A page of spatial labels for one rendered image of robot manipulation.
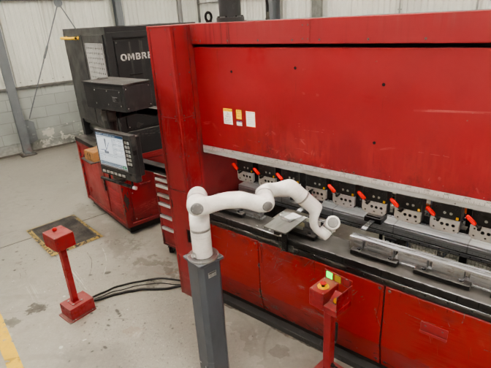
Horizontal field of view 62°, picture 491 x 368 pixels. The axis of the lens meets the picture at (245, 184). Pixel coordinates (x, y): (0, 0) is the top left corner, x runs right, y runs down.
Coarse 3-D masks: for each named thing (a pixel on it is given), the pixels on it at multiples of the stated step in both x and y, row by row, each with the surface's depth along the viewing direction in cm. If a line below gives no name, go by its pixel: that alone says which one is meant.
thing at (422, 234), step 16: (288, 208) 331; (336, 208) 303; (352, 208) 302; (352, 224) 296; (384, 224) 280; (400, 224) 276; (416, 224) 274; (416, 240) 270; (432, 240) 262; (448, 240) 256; (464, 240) 253; (464, 256) 253; (480, 256) 246
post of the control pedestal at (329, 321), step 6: (324, 318) 257; (330, 318) 253; (324, 324) 258; (330, 324) 255; (324, 330) 260; (330, 330) 256; (324, 336) 262; (330, 336) 258; (324, 342) 263; (330, 342) 260; (324, 348) 265; (330, 348) 262; (324, 354) 267; (330, 354) 264; (324, 360) 269; (330, 360) 266; (324, 366) 270
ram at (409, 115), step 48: (240, 48) 273; (288, 48) 251; (336, 48) 232; (384, 48) 215; (432, 48) 201; (480, 48) 188; (240, 96) 287; (288, 96) 262; (336, 96) 241; (384, 96) 223; (432, 96) 208; (480, 96) 195; (240, 144) 302; (288, 144) 275; (336, 144) 252; (384, 144) 232; (432, 144) 216; (480, 144) 201; (480, 192) 209
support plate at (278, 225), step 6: (282, 216) 292; (270, 222) 285; (276, 222) 285; (282, 222) 284; (288, 222) 284; (294, 222) 283; (300, 222) 283; (270, 228) 277; (276, 228) 277; (282, 228) 276; (288, 228) 276
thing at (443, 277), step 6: (414, 270) 241; (420, 270) 240; (426, 270) 240; (432, 270) 239; (426, 276) 238; (432, 276) 235; (438, 276) 234; (444, 276) 234; (450, 276) 233; (444, 282) 232; (450, 282) 230; (456, 282) 228; (468, 282) 228; (462, 288) 227; (468, 288) 224
